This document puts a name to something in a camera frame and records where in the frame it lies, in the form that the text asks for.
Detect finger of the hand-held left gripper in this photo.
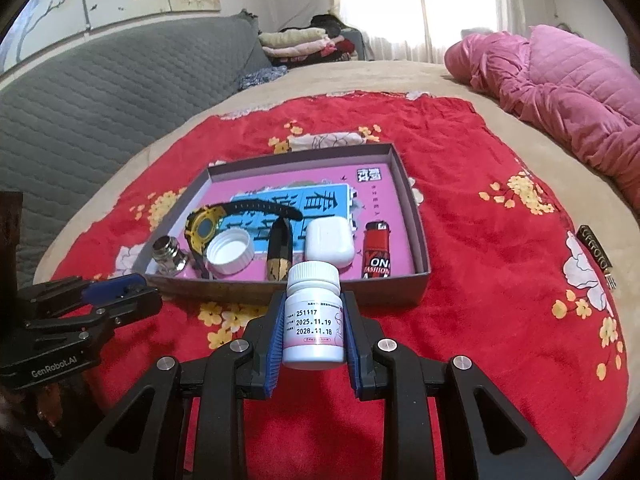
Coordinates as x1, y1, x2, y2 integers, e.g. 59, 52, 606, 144
27, 287, 163, 348
17, 272, 151, 321

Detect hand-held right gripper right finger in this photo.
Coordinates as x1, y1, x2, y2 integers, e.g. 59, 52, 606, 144
342, 290, 576, 480

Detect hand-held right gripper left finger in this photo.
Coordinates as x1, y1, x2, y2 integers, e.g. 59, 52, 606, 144
60, 290, 288, 480

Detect white pill bottle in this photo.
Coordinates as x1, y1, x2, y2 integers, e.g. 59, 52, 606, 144
282, 260, 347, 372

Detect brass metal fitting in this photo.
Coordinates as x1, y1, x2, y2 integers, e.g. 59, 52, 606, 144
151, 236, 191, 276

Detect grey cardboard box tray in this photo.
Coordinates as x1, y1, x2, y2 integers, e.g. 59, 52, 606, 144
145, 142, 432, 308

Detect white bottle cap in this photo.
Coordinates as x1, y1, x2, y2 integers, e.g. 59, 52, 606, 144
205, 228, 256, 276

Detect red lighter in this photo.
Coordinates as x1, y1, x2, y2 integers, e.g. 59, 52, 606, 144
361, 221, 392, 279

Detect black and gold tube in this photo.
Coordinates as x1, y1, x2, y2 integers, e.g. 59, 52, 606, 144
265, 217, 296, 282

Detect white earbud case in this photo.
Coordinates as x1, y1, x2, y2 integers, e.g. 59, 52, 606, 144
305, 217, 356, 267

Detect yellow and black wristwatch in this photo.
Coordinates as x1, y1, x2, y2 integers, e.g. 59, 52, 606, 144
185, 199, 305, 278

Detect red floral blanket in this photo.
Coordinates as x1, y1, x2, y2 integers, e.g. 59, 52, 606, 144
37, 91, 630, 480

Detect grey quilted headboard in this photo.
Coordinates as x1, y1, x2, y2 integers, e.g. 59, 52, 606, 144
0, 12, 273, 271

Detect pink and blue book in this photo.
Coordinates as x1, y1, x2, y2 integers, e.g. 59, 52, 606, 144
165, 162, 416, 281

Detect blue patterned cloth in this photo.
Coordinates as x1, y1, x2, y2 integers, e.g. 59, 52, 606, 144
239, 66, 290, 92

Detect black and gold blanket label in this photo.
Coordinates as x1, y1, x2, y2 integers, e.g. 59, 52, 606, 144
577, 224, 616, 288

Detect beige bed sheet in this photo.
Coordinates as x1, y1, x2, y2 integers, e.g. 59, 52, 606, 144
32, 59, 640, 341

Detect stack of folded clothes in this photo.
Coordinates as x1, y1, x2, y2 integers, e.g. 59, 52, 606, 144
257, 14, 368, 66

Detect pink quilted duvet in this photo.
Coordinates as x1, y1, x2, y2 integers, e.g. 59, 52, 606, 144
444, 25, 640, 211

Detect white window curtains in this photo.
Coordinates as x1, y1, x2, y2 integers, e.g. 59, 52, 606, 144
312, 0, 531, 63

